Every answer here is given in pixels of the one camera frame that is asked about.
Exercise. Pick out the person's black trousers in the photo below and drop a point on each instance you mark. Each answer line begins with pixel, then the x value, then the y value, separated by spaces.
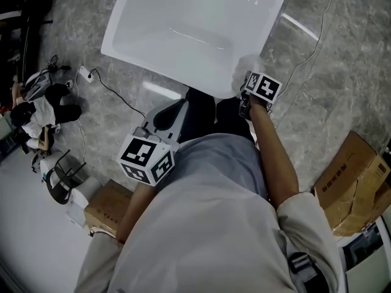
pixel 201 117

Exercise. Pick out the white cabinet with dark window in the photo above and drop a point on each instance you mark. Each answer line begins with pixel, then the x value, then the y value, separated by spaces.
pixel 369 261

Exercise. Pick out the large open cardboard box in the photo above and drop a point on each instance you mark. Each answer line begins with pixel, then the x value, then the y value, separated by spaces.
pixel 345 182

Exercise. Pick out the person's left forearm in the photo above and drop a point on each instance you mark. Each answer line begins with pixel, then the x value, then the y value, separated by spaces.
pixel 137 206

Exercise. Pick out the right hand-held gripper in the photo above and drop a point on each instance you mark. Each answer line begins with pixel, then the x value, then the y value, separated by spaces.
pixel 264 85

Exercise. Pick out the person's right forearm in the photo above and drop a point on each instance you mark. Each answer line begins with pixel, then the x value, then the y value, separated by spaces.
pixel 272 151

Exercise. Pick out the white power strip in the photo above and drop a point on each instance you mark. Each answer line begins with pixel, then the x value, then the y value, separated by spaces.
pixel 86 73

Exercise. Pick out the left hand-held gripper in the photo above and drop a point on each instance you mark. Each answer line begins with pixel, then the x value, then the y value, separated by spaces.
pixel 143 160

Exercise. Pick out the black desk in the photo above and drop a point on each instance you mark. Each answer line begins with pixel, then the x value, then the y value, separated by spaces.
pixel 18 29

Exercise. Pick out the grey backpack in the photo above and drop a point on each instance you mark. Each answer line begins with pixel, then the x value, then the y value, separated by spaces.
pixel 38 82

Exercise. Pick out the small brown cardboard box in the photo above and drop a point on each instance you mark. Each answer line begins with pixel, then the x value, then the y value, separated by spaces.
pixel 107 203

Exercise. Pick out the person's grey shirt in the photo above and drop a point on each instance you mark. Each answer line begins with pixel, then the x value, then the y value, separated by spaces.
pixel 207 224

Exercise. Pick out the white bathtub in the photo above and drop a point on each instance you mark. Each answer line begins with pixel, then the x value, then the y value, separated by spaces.
pixel 189 26

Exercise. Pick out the black metal chair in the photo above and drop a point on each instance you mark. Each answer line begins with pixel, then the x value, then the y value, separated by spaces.
pixel 58 194

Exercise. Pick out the white cleaning cloth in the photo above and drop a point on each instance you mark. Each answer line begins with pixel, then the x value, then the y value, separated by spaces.
pixel 244 64

